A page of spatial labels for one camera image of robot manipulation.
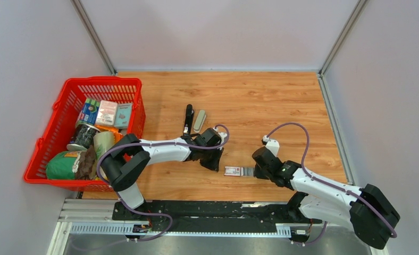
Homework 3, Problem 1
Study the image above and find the red white staple box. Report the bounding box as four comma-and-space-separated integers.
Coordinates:
224, 166, 243, 176

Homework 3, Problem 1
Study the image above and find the black stapler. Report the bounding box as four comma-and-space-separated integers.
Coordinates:
183, 104, 194, 135

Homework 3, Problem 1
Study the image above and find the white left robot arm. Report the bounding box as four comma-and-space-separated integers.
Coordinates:
96, 125, 229, 220

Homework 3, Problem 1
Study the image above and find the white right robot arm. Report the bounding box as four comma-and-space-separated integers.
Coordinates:
252, 147, 400, 250

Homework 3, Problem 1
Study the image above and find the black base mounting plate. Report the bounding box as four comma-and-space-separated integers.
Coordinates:
112, 200, 311, 233

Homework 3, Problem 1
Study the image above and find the teal sponge pack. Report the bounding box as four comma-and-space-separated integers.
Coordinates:
113, 103, 133, 129

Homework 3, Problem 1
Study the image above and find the pink sponge pack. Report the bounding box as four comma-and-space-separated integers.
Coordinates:
95, 100, 118, 126

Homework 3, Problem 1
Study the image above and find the blue green scrubber pack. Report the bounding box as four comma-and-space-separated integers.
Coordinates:
74, 98, 100, 128

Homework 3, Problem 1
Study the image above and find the dark glass jar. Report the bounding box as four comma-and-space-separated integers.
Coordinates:
66, 124, 100, 151

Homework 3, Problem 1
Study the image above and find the green snack bag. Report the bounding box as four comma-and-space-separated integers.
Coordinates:
46, 151, 85, 180

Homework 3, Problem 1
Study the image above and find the red plastic shopping basket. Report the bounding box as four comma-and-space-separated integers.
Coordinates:
23, 76, 146, 192

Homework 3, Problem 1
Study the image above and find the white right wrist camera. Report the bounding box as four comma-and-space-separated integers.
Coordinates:
262, 135, 280, 157

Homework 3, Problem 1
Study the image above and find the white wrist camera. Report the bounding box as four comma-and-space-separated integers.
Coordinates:
214, 128, 228, 143
262, 135, 280, 157

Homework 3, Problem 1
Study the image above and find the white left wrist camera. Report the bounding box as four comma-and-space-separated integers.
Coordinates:
214, 128, 228, 143

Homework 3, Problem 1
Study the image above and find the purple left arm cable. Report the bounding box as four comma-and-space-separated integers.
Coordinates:
96, 124, 230, 242

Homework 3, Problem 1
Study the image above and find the aluminium slotted cable rail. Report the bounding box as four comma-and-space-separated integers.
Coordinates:
70, 223, 291, 238

